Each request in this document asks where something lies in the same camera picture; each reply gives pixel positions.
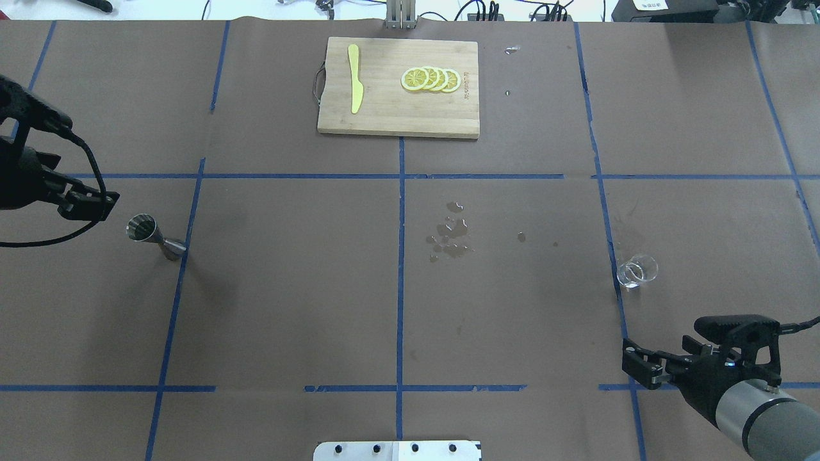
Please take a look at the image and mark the bamboo cutting board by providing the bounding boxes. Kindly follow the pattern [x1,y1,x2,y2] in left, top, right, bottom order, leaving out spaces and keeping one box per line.
[317,36,480,140]

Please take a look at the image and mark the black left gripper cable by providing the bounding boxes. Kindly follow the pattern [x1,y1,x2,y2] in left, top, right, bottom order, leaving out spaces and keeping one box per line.
[0,125,108,248]

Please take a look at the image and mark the aluminium frame post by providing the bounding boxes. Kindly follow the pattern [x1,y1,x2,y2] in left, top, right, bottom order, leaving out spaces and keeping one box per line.
[384,0,418,30]

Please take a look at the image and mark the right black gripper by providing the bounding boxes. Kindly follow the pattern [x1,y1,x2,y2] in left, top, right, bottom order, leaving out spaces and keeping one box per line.
[621,314,782,426]

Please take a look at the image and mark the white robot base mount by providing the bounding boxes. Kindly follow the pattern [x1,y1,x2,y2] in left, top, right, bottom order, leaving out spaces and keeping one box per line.
[313,440,482,460]

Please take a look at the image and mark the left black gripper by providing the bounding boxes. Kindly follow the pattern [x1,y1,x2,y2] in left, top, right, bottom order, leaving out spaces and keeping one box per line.
[1,75,120,222]

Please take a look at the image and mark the steel double jigger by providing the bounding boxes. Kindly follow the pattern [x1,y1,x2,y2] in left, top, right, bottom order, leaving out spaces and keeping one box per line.
[125,213,187,261]

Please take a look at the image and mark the yellow plastic knife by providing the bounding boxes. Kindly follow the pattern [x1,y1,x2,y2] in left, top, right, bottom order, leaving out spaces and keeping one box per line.
[347,44,365,115]

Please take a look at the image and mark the clear glass measuring cup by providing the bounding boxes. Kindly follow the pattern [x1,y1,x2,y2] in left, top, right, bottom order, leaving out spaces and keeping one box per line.
[617,254,659,289]

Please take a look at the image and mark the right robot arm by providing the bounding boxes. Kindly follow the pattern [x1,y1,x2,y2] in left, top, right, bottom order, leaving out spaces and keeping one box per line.
[621,314,819,460]

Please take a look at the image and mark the lemon slice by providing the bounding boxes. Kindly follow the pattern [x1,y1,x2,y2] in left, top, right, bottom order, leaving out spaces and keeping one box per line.
[422,65,438,91]
[430,68,449,92]
[400,67,430,92]
[440,69,462,93]

